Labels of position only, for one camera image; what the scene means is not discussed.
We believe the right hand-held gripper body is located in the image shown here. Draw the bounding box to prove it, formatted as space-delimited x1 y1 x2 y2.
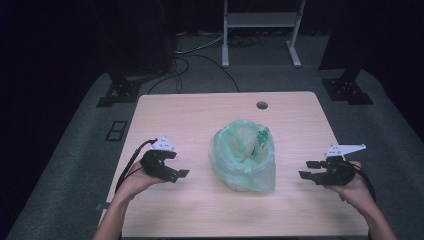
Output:
316 143 367 187

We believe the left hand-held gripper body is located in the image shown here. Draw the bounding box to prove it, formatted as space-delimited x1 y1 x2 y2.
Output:
139 134 175 183

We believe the green plastic bag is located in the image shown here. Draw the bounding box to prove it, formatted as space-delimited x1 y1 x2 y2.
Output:
208 119 277 194

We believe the person's left hand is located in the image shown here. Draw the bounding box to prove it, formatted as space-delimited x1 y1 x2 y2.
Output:
116 161 167 203

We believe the person's right hand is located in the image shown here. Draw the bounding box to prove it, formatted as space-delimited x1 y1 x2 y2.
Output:
324 161 376 214

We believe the black floor outlet cover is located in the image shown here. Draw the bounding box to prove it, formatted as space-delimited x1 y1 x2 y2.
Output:
105 120 129 142

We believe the black stand base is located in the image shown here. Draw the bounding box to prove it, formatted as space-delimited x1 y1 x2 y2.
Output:
96 71 143 108
321 68 374 106

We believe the white metal stand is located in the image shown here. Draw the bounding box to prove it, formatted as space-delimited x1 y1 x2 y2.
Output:
221 0 307 69

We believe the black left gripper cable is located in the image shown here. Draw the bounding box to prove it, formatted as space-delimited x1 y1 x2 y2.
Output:
114 138 158 194

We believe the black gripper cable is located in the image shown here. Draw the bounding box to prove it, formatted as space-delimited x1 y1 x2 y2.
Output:
114 138 158 194
353 168 378 240

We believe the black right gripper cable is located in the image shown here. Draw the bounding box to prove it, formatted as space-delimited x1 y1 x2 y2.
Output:
353 168 378 240

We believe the black floor cable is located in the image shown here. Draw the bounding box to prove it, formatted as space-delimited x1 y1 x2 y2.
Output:
147 54 241 95

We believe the grey floor cable bundle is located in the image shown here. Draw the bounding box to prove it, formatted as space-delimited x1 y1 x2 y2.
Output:
174 32 225 56

